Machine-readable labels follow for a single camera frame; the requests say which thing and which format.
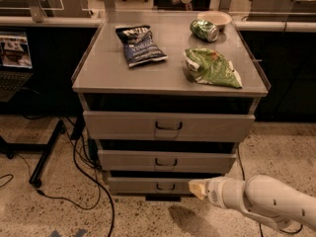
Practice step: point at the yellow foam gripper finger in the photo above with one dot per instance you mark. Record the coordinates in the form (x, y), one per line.
(198, 188)

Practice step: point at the laptop computer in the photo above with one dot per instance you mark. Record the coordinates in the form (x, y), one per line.
(15, 63)

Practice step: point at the green soda can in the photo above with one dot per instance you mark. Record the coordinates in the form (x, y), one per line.
(204, 30)

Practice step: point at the black laptop stand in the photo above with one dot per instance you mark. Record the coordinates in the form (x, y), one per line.
(10, 149)

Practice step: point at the grey top drawer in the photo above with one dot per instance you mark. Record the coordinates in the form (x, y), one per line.
(168, 126)

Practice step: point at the grey drawer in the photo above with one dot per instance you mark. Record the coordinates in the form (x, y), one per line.
(168, 126)
(149, 186)
(158, 161)

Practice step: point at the green chip bag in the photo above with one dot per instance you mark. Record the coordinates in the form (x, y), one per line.
(208, 66)

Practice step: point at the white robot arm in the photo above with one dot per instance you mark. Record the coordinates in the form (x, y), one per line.
(262, 198)

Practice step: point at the grey bottom drawer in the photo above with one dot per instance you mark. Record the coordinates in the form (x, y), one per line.
(149, 186)

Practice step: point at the grey middle drawer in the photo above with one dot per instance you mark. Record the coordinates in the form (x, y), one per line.
(158, 161)

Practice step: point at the grey metal drawer cabinet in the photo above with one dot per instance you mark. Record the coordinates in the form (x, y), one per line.
(105, 83)

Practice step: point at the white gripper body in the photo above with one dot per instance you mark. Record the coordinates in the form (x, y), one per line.
(214, 192)

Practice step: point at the white bowl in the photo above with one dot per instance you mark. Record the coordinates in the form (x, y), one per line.
(220, 19)

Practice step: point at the blue chip bag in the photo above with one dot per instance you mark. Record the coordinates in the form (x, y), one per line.
(139, 46)

